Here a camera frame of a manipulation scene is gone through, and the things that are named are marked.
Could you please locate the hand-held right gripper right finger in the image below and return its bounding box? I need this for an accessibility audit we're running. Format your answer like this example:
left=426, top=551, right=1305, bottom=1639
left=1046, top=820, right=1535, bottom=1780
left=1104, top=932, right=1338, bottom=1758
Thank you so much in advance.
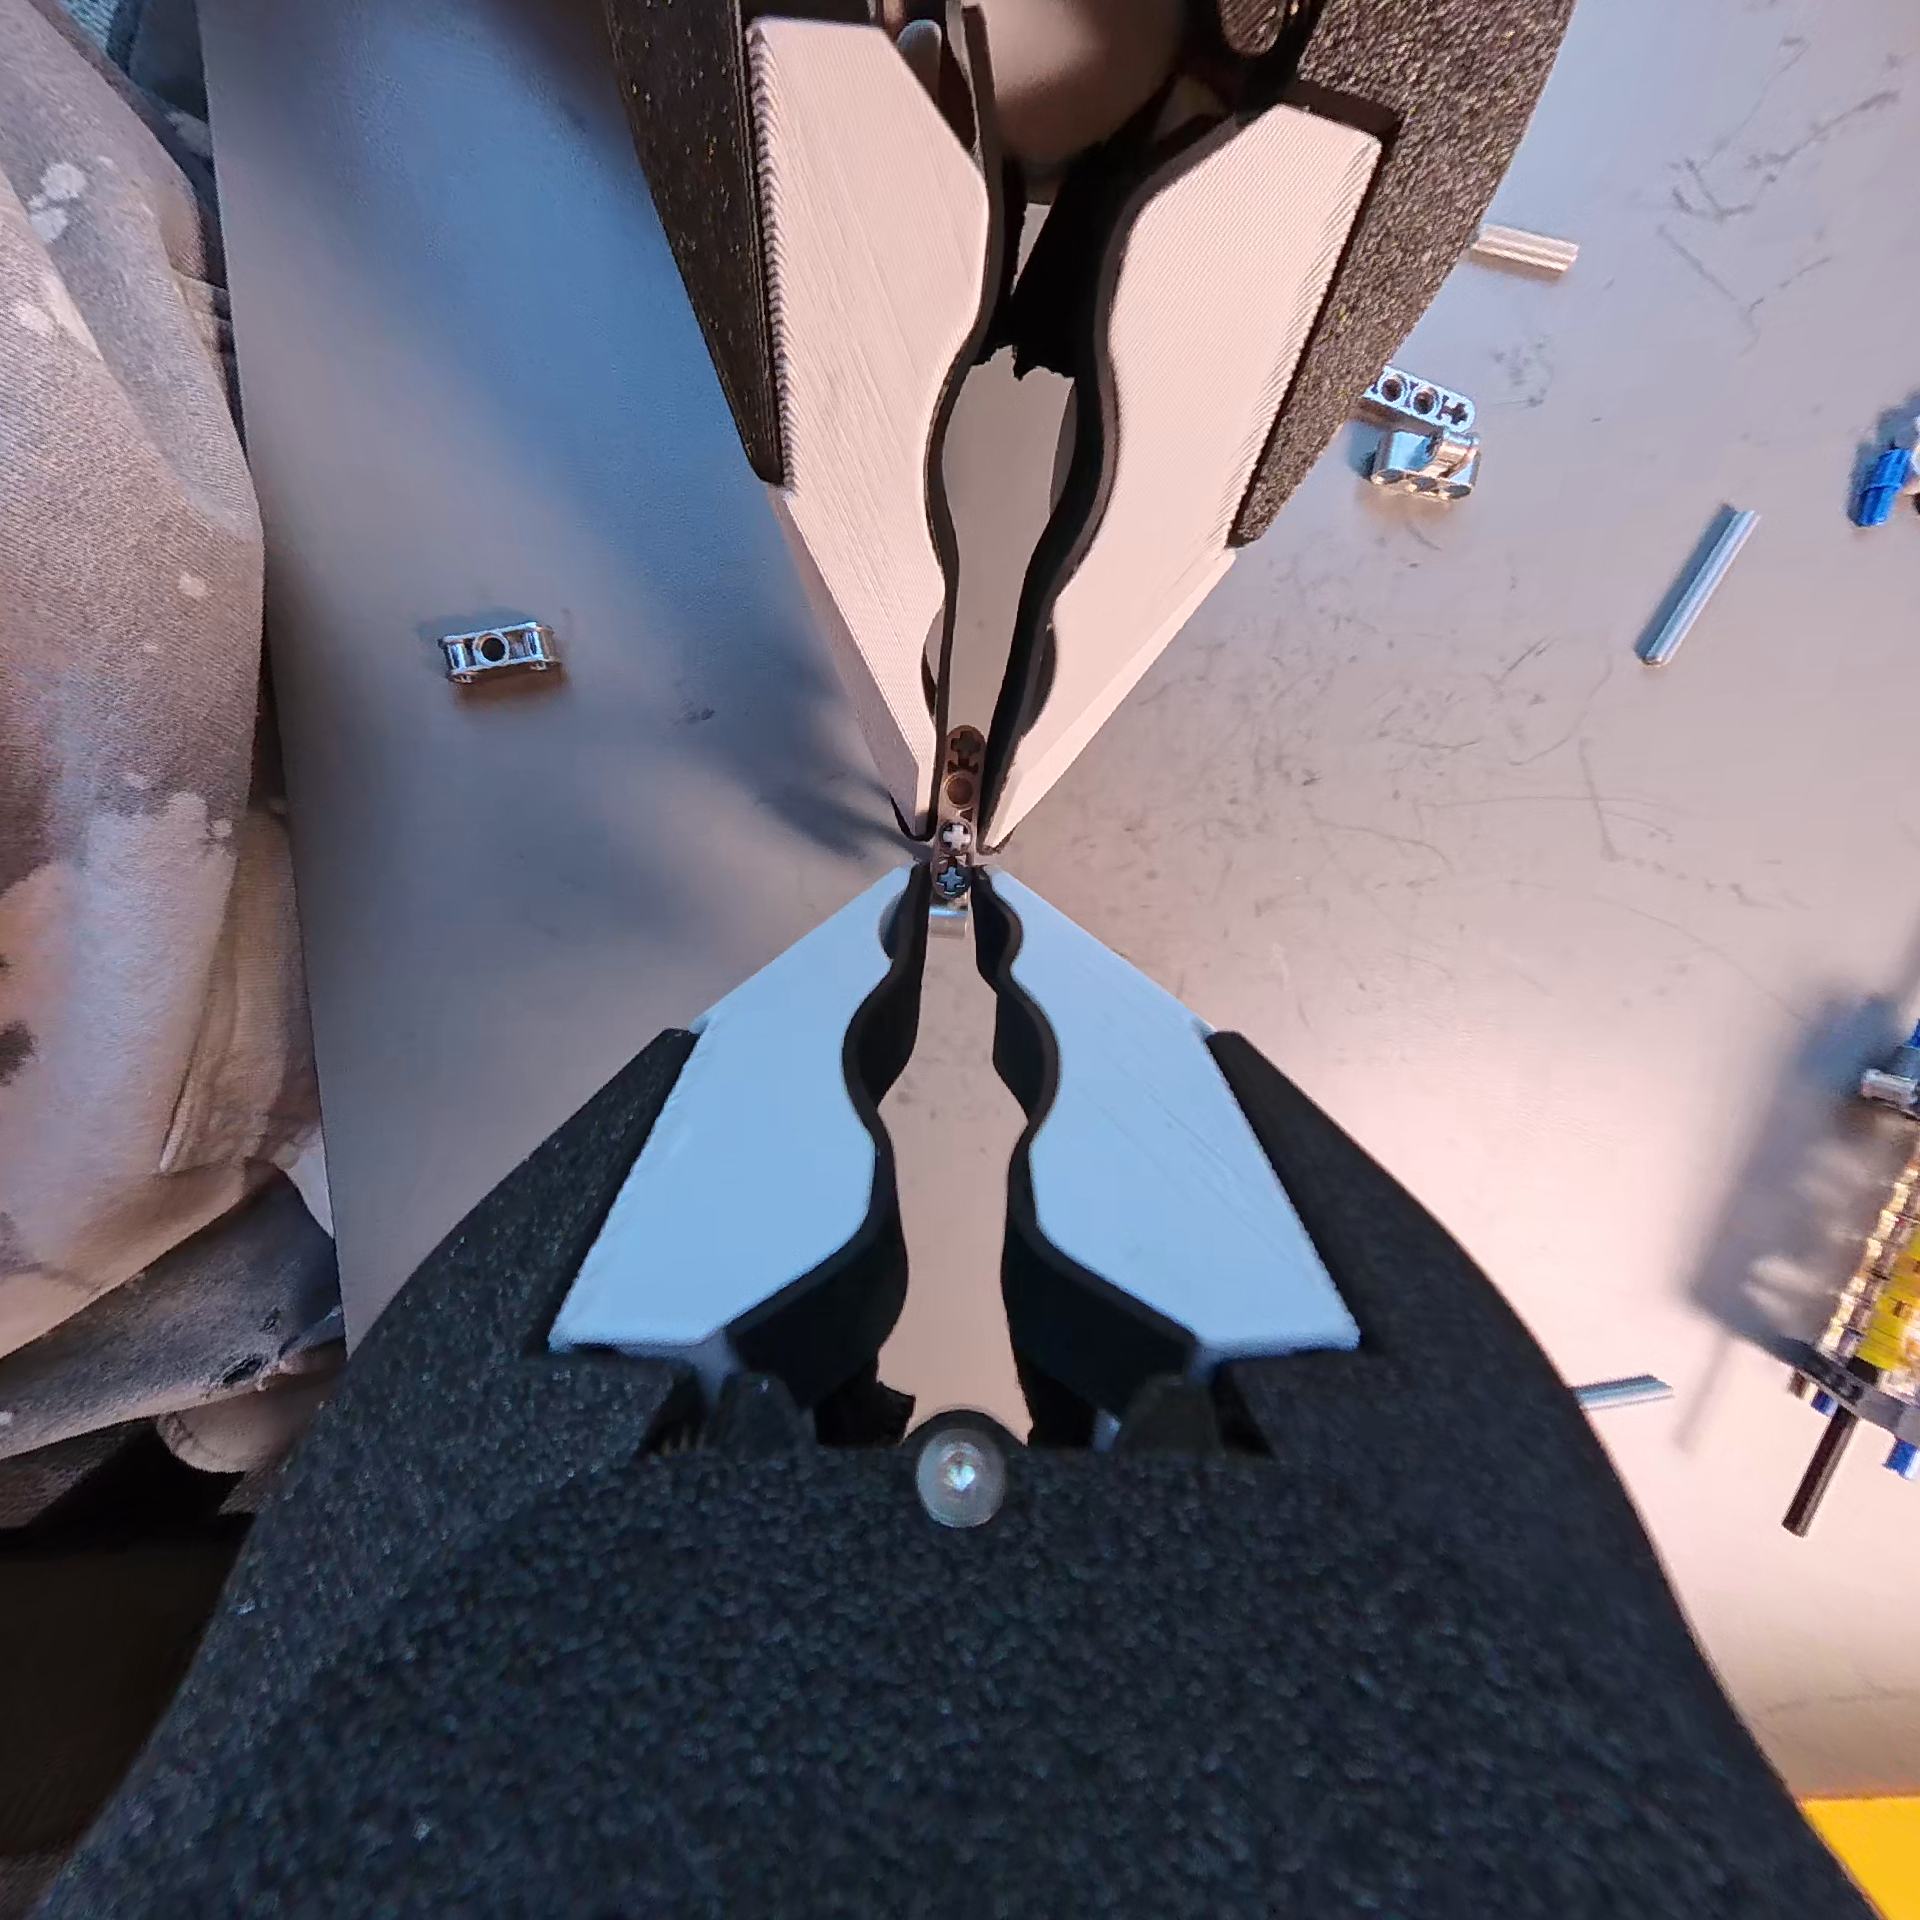
left=977, top=864, right=1359, bottom=1376

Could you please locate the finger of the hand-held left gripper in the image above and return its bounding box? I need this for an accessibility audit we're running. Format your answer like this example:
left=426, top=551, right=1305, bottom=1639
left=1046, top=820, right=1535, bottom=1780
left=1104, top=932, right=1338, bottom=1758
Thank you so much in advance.
left=743, top=17, right=1013, bottom=838
left=975, top=100, right=1394, bottom=849

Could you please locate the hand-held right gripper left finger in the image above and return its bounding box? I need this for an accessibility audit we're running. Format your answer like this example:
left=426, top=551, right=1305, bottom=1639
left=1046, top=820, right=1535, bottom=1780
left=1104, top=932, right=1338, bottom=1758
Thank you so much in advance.
left=551, top=864, right=941, bottom=1376

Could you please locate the grey brick beam assembly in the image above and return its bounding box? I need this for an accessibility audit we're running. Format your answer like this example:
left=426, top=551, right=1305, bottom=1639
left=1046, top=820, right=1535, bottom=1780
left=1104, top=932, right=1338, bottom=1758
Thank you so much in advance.
left=926, top=721, right=985, bottom=907

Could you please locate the grey desk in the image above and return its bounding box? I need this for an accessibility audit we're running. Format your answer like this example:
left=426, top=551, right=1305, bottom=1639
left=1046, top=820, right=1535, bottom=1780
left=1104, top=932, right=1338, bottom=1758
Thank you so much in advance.
left=197, top=0, right=1920, bottom=1801

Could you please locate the grey double-loop brick connector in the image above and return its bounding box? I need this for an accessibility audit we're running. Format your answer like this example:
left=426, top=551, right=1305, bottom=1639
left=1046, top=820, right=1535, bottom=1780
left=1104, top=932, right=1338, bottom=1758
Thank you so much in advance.
left=1350, top=368, right=1483, bottom=496

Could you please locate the small silver brick connector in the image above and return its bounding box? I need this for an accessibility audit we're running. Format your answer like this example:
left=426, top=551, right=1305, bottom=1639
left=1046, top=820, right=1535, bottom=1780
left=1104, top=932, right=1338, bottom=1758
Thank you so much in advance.
left=437, top=612, right=566, bottom=689

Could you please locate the pile of blue brick pieces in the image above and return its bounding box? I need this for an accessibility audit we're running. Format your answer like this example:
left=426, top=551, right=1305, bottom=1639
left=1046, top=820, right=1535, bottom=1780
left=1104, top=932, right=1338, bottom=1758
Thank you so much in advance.
left=1846, top=409, right=1920, bottom=537

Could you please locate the yellow and clear brick model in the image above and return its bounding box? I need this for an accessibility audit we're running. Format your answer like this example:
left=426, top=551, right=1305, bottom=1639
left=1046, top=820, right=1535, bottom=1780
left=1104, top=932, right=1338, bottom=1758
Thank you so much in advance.
left=1771, top=1016, right=1920, bottom=1538

